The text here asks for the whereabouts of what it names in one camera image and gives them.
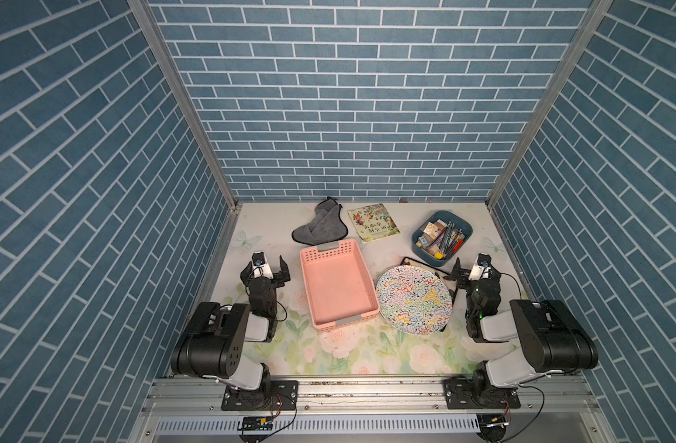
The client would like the square floral plate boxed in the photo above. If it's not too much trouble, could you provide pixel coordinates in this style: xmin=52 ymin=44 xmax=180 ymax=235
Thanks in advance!
xmin=400 ymin=257 xmax=456 ymax=303

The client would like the round colourful patterned plate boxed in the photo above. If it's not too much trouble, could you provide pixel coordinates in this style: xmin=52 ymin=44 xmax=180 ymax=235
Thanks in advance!
xmin=375 ymin=265 xmax=453 ymax=336

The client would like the green grey microfibre cloth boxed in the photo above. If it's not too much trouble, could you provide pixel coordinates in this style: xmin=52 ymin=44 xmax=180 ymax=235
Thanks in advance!
xmin=291 ymin=197 xmax=348 ymax=247

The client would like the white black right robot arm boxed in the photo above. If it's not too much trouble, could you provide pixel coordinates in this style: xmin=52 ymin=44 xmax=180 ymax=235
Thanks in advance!
xmin=446 ymin=254 xmax=598 ymax=395

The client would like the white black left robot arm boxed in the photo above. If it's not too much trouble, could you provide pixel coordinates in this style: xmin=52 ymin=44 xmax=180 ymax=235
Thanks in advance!
xmin=171 ymin=252 xmax=291 ymax=396

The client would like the blue tray of stationery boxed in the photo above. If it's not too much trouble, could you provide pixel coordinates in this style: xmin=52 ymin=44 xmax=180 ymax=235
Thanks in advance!
xmin=412 ymin=210 xmax=474 ymax=268

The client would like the pink perforated plastic basket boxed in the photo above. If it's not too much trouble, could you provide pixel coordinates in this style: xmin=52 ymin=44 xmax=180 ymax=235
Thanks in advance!
xmin=300 ymin=239 xmax=380 ymax=332

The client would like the colourful cartoon picture book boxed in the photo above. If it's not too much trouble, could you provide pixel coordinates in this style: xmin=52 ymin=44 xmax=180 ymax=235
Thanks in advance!
xmin=347 ymin=203 xmax=400 ymax=242

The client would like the small green circuit board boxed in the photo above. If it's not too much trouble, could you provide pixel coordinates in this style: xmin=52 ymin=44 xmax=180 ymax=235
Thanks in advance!
xmin=238 ymin=416 xmax=275 ymax=435

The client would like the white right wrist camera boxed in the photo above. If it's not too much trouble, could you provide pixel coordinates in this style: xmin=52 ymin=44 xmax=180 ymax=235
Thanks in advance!
xmin=469 ymin=253 xmax=491 ymax=281

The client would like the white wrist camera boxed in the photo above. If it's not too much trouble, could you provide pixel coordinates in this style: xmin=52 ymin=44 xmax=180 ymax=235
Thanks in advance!
xmin=251 ymin=252 xmax=273 ymax=280
xmin=469 ymin=253 xmax=491 ymax=281

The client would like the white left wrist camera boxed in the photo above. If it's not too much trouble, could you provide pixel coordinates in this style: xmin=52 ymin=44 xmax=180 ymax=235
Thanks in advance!
xmin=251 ymin=252 xmax=273 ymax=280

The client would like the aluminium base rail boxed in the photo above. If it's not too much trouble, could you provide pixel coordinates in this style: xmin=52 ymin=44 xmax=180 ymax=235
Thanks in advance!
xmin=130 ymin=376 xmax=600 ymax=442

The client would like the aluminium corner post left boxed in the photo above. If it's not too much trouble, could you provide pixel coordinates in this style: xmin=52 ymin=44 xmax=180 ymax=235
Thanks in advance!
xmin=128 ymin=0 xmax=238 ymax=212

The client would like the aluminium corner post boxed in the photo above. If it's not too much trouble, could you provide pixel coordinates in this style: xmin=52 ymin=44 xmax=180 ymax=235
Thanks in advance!
xmin=128 ymin=0 xmax=238 ymax=212
xmin=486 ymin=0 xmax=613 ymax=212

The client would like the aluminium corner post right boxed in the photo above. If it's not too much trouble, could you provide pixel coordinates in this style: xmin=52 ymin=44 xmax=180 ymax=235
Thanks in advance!
xmin=486 ymin=0 xmax=613 ymax=212

